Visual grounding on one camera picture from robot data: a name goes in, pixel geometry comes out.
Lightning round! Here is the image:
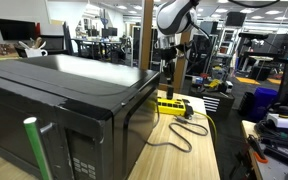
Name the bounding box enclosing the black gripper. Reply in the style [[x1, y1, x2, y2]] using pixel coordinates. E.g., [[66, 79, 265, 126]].
[[160, 44, 186, 92]]

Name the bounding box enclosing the black power adapter plug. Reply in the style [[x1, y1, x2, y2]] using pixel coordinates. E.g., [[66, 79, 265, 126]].
[[166, 91, 174, 100]]

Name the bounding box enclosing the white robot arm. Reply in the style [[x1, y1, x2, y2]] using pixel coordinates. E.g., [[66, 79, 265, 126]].
[[155, 0, 200, 89]]

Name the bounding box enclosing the yellow black power strip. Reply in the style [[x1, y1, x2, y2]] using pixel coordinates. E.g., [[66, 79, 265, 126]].
[[157, 97, 194, 119]]

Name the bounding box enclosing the black microwave oven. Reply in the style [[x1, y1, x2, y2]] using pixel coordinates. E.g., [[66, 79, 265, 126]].
[[0, 55, 160, 180]]

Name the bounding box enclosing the blue trash bin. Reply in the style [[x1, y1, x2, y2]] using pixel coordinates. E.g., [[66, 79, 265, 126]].
[[249, 87, 278, 122]]

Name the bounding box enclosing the white mug with utensils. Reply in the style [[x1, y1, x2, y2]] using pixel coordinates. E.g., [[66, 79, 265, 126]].
[[19, 37, 48, 58]]

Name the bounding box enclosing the green white pole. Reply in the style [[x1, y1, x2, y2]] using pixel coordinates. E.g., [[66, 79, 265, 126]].
[[23, 117, 53, 180]]

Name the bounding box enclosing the yellow power strip cable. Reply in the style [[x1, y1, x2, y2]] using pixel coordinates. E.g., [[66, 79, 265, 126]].
[[193, 109, 218, 148]]

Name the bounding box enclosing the grey microwave power cord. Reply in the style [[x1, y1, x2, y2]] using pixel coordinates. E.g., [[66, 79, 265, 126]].
[[146, 99, 209, 153]]

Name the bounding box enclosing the orange handled tool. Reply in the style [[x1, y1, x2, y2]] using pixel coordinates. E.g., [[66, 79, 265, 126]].
[[247, 135, 268, 164]]

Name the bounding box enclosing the wall mounted black television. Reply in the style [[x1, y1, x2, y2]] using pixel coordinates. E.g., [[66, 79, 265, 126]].
[[0, 18, 36, 40]]

